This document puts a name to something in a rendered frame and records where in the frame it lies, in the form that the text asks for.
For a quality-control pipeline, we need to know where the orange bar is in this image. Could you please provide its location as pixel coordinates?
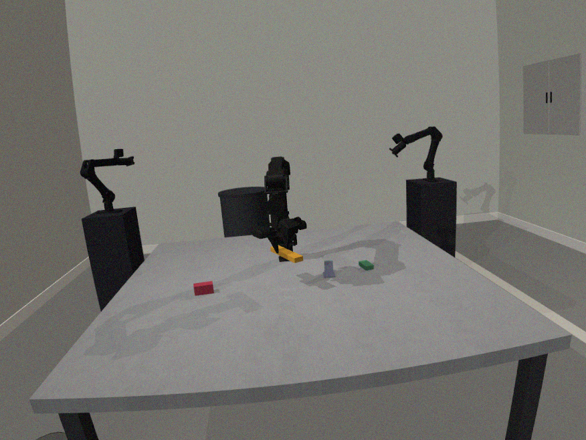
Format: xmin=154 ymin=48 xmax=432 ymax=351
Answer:
xmin=270 ymin=246 xmax=303 ymax=263

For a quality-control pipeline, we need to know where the red rectangular block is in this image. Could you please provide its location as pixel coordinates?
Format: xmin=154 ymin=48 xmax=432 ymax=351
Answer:
xmin=193 ymin=281 xmax=214 ymax=296

